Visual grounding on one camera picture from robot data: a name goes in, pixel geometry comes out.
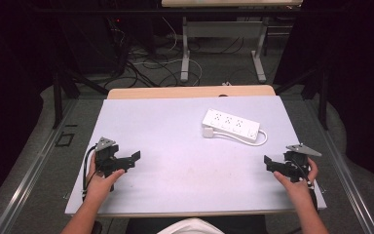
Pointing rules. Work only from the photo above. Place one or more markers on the person's dark trousers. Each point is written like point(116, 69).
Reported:
point(240, 225)

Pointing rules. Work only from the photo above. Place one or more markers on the white metal desk frame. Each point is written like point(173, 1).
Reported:
point(224, 29)

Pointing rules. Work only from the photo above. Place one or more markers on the white table cover sheet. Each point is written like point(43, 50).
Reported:
point(181, 162)

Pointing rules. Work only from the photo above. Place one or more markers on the person's left hand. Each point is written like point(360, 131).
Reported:
point(101, 185)

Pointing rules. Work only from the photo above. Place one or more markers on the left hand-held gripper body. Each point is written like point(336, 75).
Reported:
point(105, 156)

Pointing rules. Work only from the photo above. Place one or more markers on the white power strip plug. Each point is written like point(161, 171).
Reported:
point(208, 132)

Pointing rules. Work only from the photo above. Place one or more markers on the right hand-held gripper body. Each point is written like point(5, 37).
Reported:
point(297, 164)

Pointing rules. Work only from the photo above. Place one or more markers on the person's right hand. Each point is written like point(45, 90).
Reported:
point(297, 190)

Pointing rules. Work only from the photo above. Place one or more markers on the dark computer tower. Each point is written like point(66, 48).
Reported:
point(91, 45)

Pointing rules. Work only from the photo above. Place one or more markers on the white power strip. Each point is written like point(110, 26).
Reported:
point(230, 124)

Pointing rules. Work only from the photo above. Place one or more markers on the person's white shirt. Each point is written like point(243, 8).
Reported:
point(191, 226)

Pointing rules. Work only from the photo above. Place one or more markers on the metal floor rail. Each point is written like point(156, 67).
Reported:
point(347, 175)
point(29, 175)

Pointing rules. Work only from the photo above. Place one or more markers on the black metal stand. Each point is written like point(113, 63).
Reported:
point(321, 94)
point(61, 94)

